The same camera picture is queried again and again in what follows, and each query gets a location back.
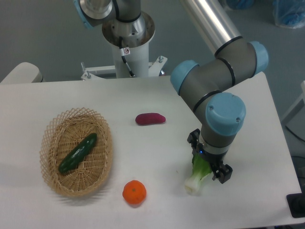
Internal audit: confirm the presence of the woven wicker basket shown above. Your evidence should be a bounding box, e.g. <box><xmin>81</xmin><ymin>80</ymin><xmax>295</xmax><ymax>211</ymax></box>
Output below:
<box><xmin>40</xmin><ymin>108</ymin><xmax>113</xmax><ymax>197</ymax></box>

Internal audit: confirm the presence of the green cucumber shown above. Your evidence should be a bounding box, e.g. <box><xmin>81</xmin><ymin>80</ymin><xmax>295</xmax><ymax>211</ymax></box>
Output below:
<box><xmin>58</xmin><ymin>133</ymin><xmax>97</xmax><ymax>174</ymax></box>

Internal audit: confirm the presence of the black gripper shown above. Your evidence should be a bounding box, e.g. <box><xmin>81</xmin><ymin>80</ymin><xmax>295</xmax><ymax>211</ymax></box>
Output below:
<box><xmin>187</xmin><ymin>129</ymin><xmax>233</xmax><ymax>184</ymax></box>

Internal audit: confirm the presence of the white metal frame right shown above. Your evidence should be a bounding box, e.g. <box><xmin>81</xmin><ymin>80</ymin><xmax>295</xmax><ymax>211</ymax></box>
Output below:
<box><xmin>281</xmin><ymin>81</ymin><xmax>305</xmax><ymax>125</ymax></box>

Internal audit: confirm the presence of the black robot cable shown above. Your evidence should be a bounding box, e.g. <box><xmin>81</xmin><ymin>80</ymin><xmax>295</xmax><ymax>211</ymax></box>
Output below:
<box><xmin>118</xmin><ymin>35</ymin><xmax>136</xmax><ymax>78</ymax></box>

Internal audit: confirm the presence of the white chair back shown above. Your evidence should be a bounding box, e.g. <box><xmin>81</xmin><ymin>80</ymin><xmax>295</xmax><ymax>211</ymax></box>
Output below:
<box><xmin>0</xmin><ymin>62</ymin><xmax>45</xmax><ymax>85</ymax></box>

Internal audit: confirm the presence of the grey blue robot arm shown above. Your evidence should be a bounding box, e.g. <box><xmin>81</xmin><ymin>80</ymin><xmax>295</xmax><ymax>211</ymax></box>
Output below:
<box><xmin>74</xmin><ymin>0</ymin><xmax>269</xmax><ymax>183</ymax></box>

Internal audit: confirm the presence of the blue plastic bag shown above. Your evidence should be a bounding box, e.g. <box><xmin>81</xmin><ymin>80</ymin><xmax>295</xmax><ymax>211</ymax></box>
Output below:
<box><xmin>273</xmin><ymin>0</ymin><xmax>305</xmax><ymax>29</ymax></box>

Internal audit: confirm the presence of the green white bok choy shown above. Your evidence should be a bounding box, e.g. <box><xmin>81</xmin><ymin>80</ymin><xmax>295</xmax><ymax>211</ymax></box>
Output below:
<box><xmin>184</xmin><ymin>154</ymin><xmax>212</xmax><ymax>195</ymax></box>

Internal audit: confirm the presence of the orange tangerine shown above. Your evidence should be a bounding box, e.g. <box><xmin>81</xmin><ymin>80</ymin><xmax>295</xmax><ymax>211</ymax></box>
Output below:
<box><xmin>122</xmin><ymin>180</ymin><xmax>147</xmax><ymax>205</ymax></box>

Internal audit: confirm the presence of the black device at table edge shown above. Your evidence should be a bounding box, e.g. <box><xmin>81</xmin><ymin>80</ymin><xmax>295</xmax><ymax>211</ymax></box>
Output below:
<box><xmin>286</xmin><ymin>193</ymin><xmax>305</xmax><ymax>218</ymax></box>

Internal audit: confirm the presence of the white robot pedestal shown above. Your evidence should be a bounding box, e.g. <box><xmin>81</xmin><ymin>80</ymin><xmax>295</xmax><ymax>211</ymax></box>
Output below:
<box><xmin>81</xmin><ymin>11</ymin><xmax>168</xmax><ymax>80</ymax></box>

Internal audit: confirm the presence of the purple sweet potato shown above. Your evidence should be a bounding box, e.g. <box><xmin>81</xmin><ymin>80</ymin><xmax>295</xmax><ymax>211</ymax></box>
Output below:
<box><xmin>135</xmin><ymin>113</ymin><xmax>166</xmax><ymax>125</ymax></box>

